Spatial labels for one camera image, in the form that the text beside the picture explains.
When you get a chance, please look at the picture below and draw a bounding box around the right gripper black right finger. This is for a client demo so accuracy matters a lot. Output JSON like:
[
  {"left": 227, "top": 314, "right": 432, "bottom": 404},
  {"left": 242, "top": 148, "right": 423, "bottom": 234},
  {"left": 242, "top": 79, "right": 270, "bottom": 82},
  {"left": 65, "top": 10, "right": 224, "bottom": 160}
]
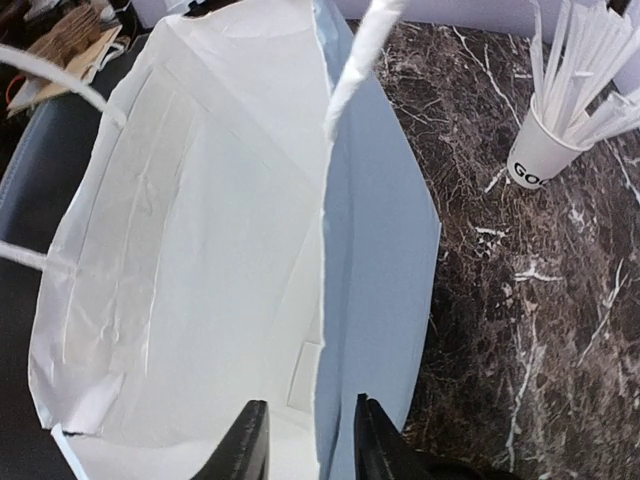
[{"left": 354, "top": 393, "right": 515, "bottom": 480}]

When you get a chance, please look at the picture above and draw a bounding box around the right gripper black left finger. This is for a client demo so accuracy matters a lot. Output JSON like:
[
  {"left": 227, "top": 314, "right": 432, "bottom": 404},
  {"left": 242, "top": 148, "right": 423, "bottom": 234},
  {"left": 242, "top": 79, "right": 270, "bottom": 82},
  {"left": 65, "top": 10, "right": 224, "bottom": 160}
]
[{"left": 192, "top": 400, "right": 270, "bottom": 480}]

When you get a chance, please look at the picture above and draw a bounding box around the light blue paper bag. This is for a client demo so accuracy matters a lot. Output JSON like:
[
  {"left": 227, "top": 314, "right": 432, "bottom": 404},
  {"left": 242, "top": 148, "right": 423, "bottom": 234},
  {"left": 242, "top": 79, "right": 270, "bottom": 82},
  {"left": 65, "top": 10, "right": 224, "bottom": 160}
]
[{"left": 1, "top": 1, "right": 440, "bottom": 479}]

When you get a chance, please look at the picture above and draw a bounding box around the white cup holding straws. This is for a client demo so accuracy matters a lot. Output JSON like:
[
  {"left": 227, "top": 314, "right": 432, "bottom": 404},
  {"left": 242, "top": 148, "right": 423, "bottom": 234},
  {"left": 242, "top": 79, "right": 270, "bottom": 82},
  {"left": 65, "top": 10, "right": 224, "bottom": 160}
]
[{"left": 507, "top": 94, "right": 593, "bottom": 190}]

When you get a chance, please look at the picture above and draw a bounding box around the bundle of wrapped white straws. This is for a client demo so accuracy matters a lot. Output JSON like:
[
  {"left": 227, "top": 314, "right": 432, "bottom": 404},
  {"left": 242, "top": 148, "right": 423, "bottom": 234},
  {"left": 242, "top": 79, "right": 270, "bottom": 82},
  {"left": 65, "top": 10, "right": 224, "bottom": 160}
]
[{"left": 530, "top": 1, "right": 639, "bottom": 148}]

